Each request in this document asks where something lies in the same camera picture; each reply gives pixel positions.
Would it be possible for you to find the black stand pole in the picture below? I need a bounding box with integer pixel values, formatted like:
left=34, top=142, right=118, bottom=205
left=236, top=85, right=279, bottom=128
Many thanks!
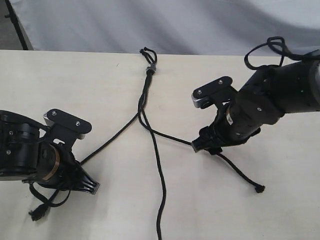
left=4, top=0, right=34, bottom=51

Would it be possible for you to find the grey backdrop cloth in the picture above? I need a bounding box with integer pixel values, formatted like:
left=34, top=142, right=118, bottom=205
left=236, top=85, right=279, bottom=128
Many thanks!
left=11, top=0, right=320, bottom=56

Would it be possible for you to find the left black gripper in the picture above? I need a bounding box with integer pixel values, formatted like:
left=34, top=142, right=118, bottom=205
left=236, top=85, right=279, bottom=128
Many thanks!
left=22, top=141, right=100, bottom=195

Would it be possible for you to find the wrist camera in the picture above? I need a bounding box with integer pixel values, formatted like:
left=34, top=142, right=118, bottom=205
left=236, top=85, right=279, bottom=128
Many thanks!
left=43, top=108, right=92, bottom=150
left=191, top=76, right=238, bottom=110

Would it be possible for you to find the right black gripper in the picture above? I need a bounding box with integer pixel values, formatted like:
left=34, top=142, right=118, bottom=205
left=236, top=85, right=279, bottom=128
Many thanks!
left=191, top=97, right=262, bottom=156

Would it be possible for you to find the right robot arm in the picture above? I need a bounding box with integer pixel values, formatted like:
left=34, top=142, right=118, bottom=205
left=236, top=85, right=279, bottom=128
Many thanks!
left=191, top=50, right=320, bottom=155

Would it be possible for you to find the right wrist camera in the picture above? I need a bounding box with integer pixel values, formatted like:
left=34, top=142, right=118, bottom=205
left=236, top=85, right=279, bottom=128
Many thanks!
left=191, top=76, right=238, bottom=110

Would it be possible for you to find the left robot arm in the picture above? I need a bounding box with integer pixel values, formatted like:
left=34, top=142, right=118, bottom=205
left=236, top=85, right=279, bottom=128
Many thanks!
left=0, top=108, right=100, bottom=195

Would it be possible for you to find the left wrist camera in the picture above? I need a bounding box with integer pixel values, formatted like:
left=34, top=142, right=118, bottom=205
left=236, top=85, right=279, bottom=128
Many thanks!
left=43, top=108, right=92, bottom=150

